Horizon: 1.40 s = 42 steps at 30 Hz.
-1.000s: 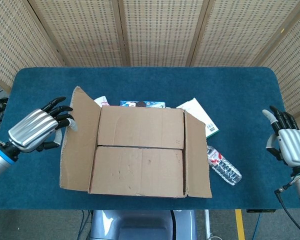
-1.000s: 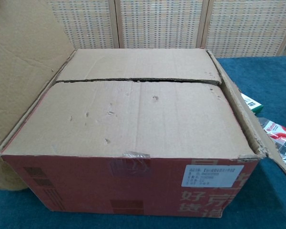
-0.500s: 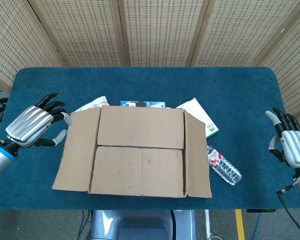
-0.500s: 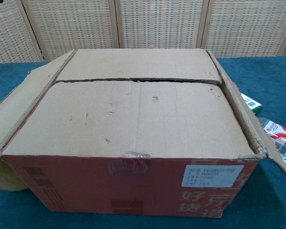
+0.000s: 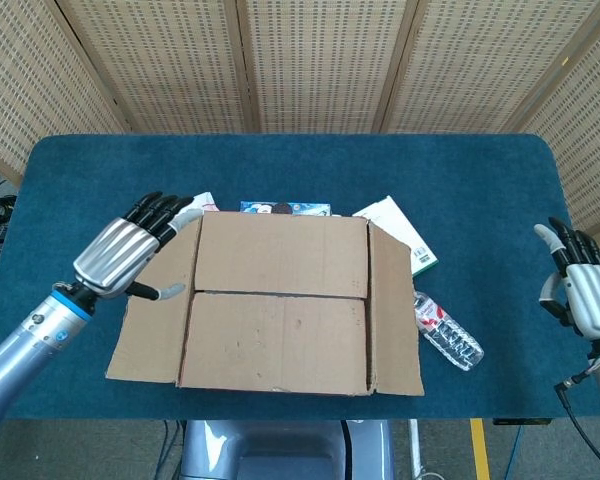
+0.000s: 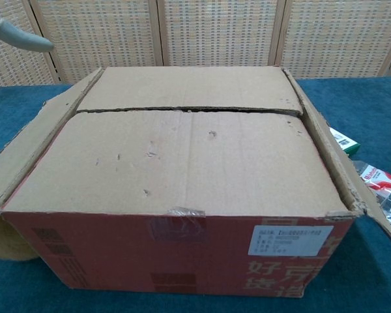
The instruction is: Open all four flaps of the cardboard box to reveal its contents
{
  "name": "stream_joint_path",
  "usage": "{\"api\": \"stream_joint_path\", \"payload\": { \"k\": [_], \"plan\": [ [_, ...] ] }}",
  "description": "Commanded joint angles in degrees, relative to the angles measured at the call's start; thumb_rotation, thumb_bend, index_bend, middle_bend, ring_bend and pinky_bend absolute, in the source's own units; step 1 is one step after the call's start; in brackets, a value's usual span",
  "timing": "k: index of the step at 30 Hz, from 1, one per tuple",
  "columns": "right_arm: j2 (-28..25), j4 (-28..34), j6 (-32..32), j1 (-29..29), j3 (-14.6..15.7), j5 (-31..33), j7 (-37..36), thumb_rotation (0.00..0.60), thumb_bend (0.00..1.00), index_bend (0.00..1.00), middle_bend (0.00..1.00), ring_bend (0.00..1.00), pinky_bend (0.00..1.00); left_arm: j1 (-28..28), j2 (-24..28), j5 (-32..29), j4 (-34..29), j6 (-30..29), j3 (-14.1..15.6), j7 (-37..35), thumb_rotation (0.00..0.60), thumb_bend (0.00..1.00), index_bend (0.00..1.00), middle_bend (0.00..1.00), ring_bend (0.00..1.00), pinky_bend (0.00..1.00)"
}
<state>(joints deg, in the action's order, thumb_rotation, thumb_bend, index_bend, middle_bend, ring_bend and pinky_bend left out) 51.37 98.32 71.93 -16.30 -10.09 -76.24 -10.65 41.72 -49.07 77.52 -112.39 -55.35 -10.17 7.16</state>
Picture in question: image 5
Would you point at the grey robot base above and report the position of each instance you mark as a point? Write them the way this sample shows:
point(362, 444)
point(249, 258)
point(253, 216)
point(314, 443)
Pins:
point(280, 450)

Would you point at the black bar under table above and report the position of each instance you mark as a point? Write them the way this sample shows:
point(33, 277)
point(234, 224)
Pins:
point(522, 421)

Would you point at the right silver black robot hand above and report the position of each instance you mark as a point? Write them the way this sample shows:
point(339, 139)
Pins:
point(590, 300)

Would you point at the white pole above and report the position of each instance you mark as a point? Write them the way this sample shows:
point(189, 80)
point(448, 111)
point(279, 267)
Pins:
point(415, 450)

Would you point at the clear plastic water bottle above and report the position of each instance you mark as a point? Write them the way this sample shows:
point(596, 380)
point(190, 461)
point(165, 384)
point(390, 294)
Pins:
point(450, 335)

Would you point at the blue carpeted table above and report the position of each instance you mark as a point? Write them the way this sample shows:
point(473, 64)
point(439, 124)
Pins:
point(105, 165)

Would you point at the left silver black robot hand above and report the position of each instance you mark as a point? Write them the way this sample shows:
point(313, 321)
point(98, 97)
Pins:
point(115, 250)

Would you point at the blue snack packet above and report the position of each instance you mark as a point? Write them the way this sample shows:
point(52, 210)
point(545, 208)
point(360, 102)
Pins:
point(255, 207)

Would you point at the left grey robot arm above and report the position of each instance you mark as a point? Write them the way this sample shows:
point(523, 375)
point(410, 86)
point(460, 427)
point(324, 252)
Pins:
point(25, 350)

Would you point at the pink white tissue pack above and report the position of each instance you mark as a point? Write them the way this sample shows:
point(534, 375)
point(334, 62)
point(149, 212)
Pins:
point(207, 201)

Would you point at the red cardboard box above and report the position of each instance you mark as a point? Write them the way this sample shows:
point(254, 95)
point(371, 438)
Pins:
point(280, 325)

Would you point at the white green flat box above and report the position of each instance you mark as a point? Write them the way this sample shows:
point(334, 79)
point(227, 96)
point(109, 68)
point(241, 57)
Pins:
point(395, 225)

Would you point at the woven bamboo folding screen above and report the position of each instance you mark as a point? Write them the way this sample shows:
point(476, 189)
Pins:
point(320, 60)

